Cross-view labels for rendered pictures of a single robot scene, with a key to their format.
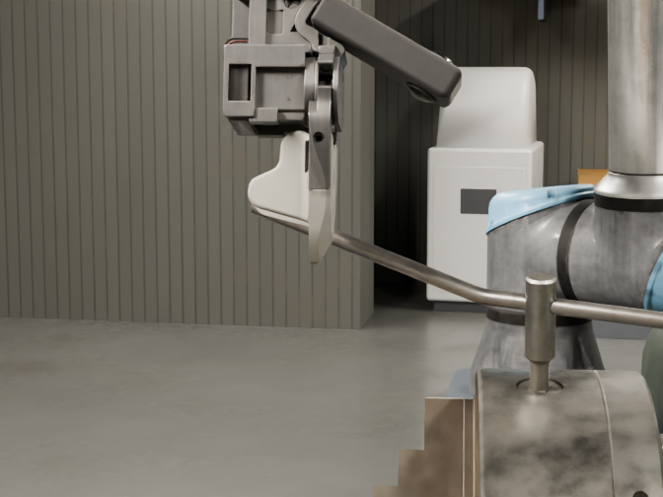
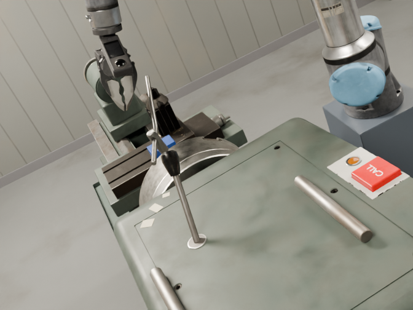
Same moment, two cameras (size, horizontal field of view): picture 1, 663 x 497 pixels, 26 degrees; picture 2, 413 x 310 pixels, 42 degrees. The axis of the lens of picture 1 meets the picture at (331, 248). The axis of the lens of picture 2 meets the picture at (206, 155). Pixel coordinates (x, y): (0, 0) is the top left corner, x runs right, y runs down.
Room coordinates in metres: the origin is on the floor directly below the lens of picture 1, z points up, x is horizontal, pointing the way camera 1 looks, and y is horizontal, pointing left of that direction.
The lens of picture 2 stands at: (0.82, -1.27, 1.85)
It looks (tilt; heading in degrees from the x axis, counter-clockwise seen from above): 30 degrees down; 75
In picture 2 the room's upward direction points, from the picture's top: 25 degrees counter-clockwise
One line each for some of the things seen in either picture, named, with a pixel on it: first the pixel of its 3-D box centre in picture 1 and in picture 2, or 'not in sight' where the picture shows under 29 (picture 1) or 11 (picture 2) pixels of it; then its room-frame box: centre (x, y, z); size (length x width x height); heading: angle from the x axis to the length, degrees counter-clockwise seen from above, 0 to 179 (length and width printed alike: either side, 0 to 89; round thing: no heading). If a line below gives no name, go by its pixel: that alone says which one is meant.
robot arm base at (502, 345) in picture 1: (538, 348); (369, 85); (1.56, -0.23, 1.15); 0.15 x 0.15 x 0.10
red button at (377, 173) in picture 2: not in sight; (375, 174); (1.25, -0.63, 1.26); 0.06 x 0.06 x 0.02; 86
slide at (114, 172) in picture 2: not in sight; (161, 152); (1.12, 0.43, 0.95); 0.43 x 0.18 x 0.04; 176
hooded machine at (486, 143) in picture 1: (486, 186); not in sight; (8.10, -0.88, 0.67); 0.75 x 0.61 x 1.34; 170
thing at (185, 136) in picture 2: not in sight; (174, 136); (1.18, 0.40, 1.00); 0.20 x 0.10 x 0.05; 86
